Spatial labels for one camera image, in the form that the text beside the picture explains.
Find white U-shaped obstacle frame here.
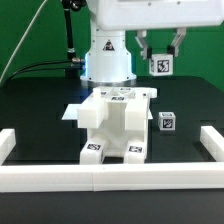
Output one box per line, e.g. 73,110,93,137
0,129,224,192

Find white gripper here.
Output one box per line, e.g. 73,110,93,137
87,0,224,60

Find black cables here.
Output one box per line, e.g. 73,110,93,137
4,58,85,85

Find white tag base sheet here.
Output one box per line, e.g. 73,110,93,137
62,104,80,120

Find white tagged cube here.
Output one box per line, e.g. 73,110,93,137
149,54,173,76
158,112,176,131

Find white chair back frame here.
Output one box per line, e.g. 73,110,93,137
77,86,157,131

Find white chair seat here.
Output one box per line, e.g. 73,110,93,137
87,96,149,158

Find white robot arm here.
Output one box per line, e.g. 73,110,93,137
81,0,224,84

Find black camera stand pole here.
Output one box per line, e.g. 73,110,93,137
59,0,88,80

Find grey white cable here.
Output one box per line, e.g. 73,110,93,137
0,0,50,88

